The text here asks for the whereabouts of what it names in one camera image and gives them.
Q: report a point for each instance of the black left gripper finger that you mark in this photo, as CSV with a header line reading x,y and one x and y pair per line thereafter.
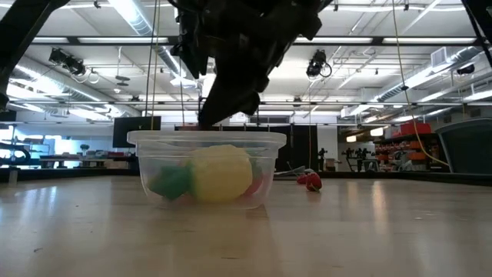
x,y
227,100

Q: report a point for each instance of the clear plastic tupperware container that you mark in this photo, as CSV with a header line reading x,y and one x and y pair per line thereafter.
x,y
215,140

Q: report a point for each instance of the yellow toy pineapple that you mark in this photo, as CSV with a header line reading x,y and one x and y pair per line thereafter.
x,y
221,173

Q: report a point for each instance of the red toy strawberry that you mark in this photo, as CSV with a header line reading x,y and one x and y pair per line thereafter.
x,y
256,184

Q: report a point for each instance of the small red strawberry upper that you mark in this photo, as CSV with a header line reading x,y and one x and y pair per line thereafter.
x,y
301,179

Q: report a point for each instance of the shelf with orange bins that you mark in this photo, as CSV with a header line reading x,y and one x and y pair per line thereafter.
x,y
409,146

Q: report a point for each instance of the black ceiling camera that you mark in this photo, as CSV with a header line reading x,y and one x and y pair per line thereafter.
x,y
67,61
317,63

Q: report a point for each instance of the black wall screen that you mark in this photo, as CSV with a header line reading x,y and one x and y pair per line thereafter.
x,y
130,131

